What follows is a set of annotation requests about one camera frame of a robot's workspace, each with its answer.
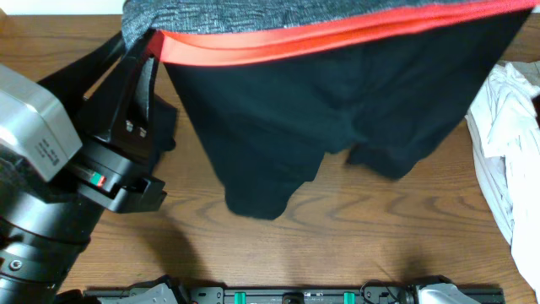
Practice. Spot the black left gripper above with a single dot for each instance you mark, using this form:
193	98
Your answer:
98	154

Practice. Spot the black pants with red waistband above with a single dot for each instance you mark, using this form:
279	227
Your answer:
272	86

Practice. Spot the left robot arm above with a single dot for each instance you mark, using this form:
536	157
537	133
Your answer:
46	225

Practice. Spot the folded black garment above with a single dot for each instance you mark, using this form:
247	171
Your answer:
165	116

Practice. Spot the white crumpled garment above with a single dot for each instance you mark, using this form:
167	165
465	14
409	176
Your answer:
502	122

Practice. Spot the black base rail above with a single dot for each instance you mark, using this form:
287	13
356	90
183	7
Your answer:
165	290

